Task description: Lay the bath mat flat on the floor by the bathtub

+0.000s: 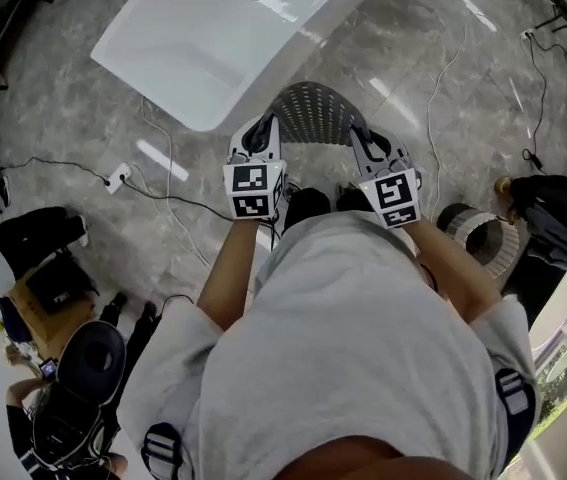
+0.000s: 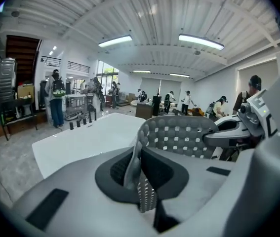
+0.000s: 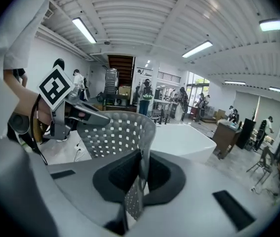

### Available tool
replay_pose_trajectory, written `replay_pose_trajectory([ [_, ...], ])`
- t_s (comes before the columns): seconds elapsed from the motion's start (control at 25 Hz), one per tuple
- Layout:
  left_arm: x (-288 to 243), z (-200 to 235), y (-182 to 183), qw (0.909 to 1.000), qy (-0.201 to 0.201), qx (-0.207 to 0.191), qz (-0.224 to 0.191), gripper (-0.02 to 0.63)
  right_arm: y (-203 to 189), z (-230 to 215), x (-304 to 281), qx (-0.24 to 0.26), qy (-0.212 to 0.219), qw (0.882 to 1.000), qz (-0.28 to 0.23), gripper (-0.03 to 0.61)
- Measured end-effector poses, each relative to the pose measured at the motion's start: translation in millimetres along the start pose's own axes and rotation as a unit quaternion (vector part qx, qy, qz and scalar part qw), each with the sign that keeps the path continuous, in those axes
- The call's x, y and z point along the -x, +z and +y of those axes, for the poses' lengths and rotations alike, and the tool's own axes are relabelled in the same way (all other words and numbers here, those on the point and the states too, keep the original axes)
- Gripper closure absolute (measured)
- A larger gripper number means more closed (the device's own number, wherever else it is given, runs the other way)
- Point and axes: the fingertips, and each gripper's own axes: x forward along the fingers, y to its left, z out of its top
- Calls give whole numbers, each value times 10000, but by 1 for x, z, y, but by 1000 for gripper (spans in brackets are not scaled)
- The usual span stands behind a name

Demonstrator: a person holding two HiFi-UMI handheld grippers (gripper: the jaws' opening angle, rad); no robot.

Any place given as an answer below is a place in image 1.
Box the person's black trousers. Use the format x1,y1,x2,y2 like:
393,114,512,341
282,186,380,232

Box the black power adapter cable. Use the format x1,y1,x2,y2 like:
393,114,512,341
521,32,567,170

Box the long white cable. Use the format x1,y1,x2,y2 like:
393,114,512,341
140,95,214,269
425,20,472,222

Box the person's left forearm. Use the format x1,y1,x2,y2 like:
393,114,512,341
196,217,259,332

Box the grey and white woven basket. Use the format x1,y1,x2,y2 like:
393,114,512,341
435,202,522,279

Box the white power strip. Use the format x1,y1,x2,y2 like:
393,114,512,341
104,162,132,192

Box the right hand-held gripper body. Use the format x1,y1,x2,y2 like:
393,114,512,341
356,153,425,231

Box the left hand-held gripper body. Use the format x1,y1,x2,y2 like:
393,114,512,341
221,151,290,222

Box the white bathtub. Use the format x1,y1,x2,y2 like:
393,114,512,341
90,0,364,133

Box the brown cardboard box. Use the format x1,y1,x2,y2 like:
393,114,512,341
0,252,100,357

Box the person's grey t-shirt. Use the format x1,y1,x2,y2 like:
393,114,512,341
115,210,544,480

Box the person's right forearm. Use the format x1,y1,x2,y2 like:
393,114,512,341
407,217,503,327

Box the white toilet with black lid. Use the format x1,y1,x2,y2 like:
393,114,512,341
56,320,128,405

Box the grey perforated rubber mat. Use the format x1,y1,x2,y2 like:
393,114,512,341
250,81,388,162

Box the black and grey harness strap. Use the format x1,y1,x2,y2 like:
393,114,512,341
495,367,538,418
140,421,185,480

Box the black case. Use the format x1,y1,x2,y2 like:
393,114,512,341
26,256,90,315

